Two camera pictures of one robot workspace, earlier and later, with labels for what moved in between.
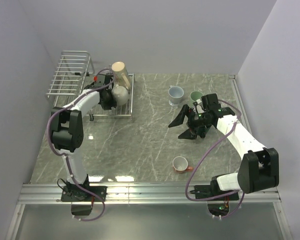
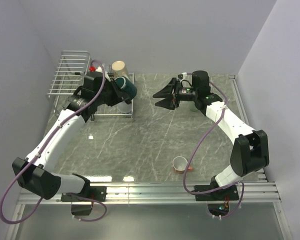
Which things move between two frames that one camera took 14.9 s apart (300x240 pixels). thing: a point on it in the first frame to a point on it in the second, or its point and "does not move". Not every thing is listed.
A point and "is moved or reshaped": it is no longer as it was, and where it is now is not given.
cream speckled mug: [120, 95] is moved or reshaped
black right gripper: [188, 134] to [166, 92]
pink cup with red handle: [180, 164] does not move
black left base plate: [75, 194] does not move
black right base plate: [208, 191] does not move
